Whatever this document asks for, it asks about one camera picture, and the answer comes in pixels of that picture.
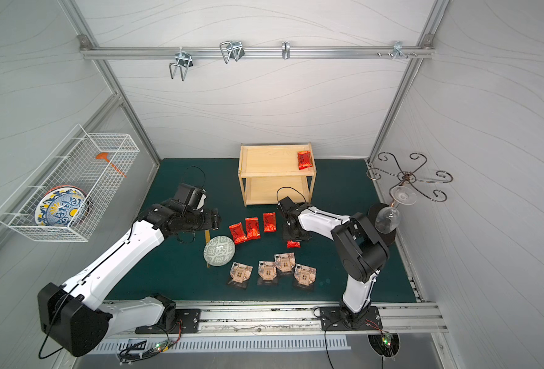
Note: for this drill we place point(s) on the white vented cable duct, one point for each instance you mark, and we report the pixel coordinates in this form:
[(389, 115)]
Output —
[(195, 344)]

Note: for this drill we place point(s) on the blue yellow patterned plate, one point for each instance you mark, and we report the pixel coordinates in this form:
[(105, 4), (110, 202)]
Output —
[(63, 206)]

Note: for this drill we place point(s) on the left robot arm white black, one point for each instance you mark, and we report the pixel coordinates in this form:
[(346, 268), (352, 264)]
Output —
[(76, 315)]

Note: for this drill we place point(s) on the orange spatula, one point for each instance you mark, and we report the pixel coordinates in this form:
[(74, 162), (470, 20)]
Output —
[(104, 156)]

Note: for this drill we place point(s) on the metal double hook middle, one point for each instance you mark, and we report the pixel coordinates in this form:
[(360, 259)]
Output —
[(232, 50)]

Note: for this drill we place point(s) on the metal double hook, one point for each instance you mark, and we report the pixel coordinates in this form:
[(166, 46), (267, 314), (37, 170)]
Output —
[(232, 50), (183, 61)]

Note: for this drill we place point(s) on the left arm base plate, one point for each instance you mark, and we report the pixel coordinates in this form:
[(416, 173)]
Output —
[(189, 320)]

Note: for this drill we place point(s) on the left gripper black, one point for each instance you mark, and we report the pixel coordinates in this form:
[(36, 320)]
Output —
[(213, 219)]

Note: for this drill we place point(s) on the clear wine glass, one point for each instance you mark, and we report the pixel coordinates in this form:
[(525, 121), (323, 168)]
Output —
[(389, 218)]

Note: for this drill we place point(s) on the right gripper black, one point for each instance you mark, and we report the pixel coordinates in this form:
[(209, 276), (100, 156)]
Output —
[(293, 232)]

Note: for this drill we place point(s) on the wooden two-tier shelf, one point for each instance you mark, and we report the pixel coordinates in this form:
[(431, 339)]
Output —
[(267, 173)]

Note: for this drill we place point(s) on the red tea bag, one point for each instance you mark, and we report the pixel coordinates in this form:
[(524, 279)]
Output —
[(293, 244), (270, 222), (305, 160), (253, 231), (237, 233)]

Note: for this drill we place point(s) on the green patterned round bowl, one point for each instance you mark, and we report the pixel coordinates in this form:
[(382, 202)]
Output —
[(219, 251)]

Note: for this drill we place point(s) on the small metal hook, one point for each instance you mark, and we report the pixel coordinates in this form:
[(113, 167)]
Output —
[(285, 50)]

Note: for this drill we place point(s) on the metal double hook left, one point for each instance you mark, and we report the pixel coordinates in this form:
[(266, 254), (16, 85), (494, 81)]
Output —
[(183, 61)]

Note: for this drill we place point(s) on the white wire basket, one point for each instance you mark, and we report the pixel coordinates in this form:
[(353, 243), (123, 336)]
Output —
[(71, 163)]

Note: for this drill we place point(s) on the green table mat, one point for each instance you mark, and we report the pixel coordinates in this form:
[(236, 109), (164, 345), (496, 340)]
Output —
[(177, 269)]

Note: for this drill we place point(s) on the black metal glass rack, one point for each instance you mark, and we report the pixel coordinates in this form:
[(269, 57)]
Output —
[(409, 178)]

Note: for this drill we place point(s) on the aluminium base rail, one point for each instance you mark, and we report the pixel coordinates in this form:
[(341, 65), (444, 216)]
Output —
[(226, 318)]

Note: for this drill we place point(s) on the floral tea bag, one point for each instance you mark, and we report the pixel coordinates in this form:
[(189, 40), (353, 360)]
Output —
[(240, 275), (267, 273), (285, 263), (304, 277)]

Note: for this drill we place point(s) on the metal hook right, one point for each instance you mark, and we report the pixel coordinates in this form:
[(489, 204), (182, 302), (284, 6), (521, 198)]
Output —
[(397, 52)]

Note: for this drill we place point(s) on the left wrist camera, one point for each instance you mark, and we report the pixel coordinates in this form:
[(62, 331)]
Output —
[(190, 196)]

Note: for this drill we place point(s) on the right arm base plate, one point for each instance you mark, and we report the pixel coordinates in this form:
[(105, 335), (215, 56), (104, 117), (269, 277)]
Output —
[(340, 318)]

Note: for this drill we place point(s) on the aluminium crossbar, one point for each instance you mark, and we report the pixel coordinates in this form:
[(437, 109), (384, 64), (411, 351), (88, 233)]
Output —
[(251, 52)]

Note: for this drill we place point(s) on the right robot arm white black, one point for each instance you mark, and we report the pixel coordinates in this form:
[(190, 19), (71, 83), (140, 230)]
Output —
[(361, 249)]

